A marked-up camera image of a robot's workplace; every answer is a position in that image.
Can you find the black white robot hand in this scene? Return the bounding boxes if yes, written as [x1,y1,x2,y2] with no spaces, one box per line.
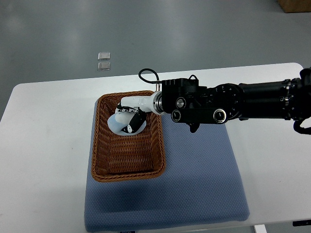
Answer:
[115,91,165,119]

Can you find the light blue egg toy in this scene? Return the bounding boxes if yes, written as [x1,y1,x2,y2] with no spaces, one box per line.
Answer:
[107,112,146,136]

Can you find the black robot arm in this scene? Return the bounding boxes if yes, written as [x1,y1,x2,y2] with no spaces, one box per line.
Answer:
[161,68,311,135]

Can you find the brown wicker basket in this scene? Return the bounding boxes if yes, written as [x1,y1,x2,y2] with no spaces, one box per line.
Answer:
[90,90,166,183]

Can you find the lower metal floor plate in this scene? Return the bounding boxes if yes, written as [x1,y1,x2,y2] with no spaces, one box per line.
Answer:
[98,61,111,71]

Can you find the metal floor plate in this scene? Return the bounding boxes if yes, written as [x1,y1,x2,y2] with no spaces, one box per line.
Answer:
[98,61,111,71]
[98,52,110,61]

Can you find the upper metal floor plate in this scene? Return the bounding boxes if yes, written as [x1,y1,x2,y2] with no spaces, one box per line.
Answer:
[98,52,110,61]

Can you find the blue quilted mat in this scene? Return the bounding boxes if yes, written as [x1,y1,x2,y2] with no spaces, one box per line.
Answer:
[85,115,249,232]

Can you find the white table leg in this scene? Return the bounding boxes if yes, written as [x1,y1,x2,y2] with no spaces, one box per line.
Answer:
[253,224,267,233]

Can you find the black looped cable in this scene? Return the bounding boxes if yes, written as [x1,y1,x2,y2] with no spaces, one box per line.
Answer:
[138,68,161,85]

